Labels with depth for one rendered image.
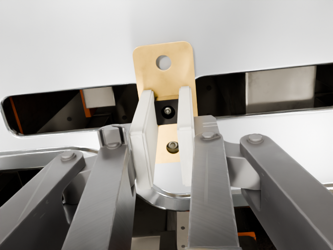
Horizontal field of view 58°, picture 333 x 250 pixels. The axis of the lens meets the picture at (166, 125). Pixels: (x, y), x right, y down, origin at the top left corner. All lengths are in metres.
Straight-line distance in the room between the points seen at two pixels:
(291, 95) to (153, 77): 0.10
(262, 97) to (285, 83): 0.02
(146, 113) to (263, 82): 0.10
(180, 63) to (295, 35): 0.07
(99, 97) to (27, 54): 0.14
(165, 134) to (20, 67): 0.11
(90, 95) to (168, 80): 0.17
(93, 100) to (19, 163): 0.13
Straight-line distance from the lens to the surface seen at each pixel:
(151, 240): 0.32
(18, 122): 0.33
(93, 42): 0.21
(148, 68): 0.20
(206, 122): 0.15
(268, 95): 0.23
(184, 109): 0.15
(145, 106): 0.16
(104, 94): 0.35
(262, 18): 0.21
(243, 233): 0.33
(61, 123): 0.58
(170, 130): 0.21
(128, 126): 0.16
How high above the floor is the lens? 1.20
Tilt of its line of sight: 67 degrees down
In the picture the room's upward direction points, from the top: 175 degrees counter-clockwise
